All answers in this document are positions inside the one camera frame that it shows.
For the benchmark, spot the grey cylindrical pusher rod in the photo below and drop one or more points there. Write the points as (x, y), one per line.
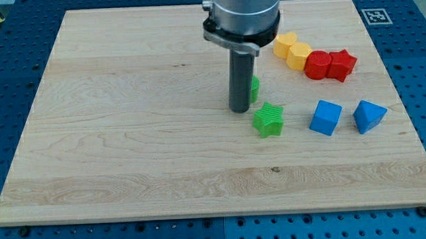
(241, 78)

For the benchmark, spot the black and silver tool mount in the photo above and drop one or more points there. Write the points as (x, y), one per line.
(250, 44)

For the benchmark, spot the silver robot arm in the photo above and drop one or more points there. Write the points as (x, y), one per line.
(243, 27)

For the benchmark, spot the yellow hexagon block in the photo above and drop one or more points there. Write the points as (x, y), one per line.
(297, 55)

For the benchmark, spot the green star block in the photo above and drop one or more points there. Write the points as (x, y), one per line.
(268, 120)

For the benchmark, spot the red star block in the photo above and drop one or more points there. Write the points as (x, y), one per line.
(341, 66)

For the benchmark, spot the green cylinder block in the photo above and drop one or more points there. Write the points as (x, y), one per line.
(254, 89)

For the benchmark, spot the yellow heart block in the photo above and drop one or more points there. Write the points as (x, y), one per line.
(282, 44)

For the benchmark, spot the red cylinder block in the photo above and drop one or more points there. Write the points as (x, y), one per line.
(317, 65)

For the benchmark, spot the blue cube block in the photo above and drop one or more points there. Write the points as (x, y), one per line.
(326, 117)

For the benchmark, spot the wooden board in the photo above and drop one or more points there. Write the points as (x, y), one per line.
(131, 122)

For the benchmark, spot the white fiducial marker tag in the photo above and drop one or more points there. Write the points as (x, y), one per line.
(375, 16)

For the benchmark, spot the blue triangle block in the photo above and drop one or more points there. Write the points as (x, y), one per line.
(368, 115)

